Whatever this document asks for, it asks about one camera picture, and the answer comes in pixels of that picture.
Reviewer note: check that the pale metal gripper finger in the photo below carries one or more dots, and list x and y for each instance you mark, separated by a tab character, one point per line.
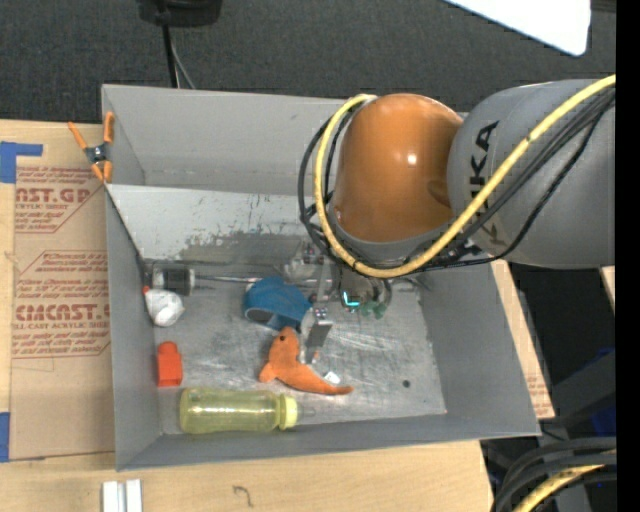
318	334
305	264

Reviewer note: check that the orange plush toy animal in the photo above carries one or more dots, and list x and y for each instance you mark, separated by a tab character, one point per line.
290	365

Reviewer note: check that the grey metal bin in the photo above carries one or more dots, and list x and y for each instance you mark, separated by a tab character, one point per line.
225	350

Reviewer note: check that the yellow clear plastic bottle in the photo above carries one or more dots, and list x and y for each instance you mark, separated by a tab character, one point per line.
230	411

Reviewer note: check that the black and silver cylinder tool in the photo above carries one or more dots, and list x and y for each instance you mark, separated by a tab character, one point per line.
172	279

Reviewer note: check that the white toy with orange tip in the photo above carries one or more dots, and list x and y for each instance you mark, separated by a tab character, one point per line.
164	306

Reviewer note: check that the red-orange plastic block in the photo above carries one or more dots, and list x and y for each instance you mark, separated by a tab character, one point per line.
169	365

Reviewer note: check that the brown cardboard board, red print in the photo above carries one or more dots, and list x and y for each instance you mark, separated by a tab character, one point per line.
60	350

